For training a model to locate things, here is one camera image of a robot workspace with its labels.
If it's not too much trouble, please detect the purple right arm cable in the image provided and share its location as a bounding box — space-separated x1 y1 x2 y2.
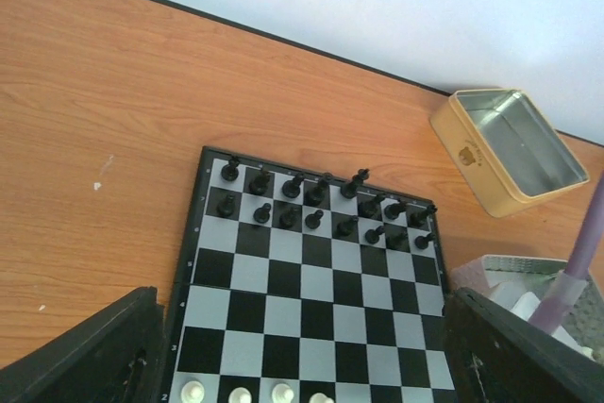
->
528 176 604 336

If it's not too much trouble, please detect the silver embossed tin tray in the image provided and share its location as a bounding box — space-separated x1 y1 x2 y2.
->
449 255 603 364

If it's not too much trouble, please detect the gold square tin box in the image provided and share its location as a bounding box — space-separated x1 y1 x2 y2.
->
430 88 590 218

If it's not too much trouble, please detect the black and silver chessboard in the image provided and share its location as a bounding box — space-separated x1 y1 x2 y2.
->
155 146 457 402

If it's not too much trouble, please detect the white chess pawn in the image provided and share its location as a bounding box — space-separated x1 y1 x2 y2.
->
309 393 334 403

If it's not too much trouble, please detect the white chess piece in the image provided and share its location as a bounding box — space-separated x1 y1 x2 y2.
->
228 387 252 403
271 382 295 403
180 379 206 403

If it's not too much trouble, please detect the black chess king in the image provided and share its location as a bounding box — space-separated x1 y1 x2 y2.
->
340 168 370 199

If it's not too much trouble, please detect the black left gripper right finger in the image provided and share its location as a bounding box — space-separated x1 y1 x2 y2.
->
443 288 603 402

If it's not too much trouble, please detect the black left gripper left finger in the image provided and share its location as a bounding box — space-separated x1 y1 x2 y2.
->
1 287 164 402

